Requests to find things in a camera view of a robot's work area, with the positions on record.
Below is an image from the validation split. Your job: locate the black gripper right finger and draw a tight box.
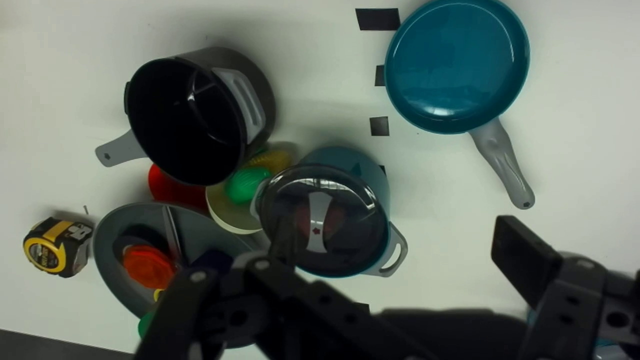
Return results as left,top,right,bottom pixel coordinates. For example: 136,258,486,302
491,215,640,360

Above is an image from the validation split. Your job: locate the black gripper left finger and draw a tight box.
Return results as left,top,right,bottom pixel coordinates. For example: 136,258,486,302
132,251,406,360

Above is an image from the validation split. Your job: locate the glass lid grey handle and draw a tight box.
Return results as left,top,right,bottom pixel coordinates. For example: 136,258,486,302
259,167,393,279

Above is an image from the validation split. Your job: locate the teal toy pot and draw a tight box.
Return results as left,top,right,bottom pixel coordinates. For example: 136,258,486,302
248,144,411,280

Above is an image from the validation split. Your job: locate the cream small dish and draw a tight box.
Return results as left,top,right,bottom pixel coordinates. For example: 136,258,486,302
204,179,266,239

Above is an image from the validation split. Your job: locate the green plastic cup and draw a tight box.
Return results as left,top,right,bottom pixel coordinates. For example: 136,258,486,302
136,306,160,341

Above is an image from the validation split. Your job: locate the orange plastic disc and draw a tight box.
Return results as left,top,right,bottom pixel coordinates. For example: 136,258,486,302
122,245,181,291

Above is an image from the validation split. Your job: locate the green toy ball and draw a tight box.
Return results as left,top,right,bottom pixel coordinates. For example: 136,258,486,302
222,167,272,209

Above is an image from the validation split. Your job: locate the red plastic disc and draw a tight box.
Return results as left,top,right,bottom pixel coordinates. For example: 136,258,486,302
147,165,213,217

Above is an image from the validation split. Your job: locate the yellow toy food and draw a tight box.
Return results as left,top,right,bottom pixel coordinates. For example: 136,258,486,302
248,142,301,177

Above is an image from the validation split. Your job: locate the grey divided plate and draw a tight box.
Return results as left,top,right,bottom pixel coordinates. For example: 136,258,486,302
92,200,272,322

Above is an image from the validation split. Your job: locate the yellow black tape measure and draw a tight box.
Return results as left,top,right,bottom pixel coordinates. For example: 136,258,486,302
23,215,96,280

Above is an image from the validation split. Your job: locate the square black tape piece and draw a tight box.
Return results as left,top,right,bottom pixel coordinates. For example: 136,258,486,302
369,114,393,138

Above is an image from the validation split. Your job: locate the large black tape piece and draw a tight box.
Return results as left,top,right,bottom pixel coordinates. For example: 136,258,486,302
355,6,403,33

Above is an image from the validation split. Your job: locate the black saucepan grey handle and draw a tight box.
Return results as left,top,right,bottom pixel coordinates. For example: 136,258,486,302
95,45,278,189

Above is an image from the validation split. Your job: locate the teal pan grey handle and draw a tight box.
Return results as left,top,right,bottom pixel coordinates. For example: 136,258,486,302
384,0,539,212

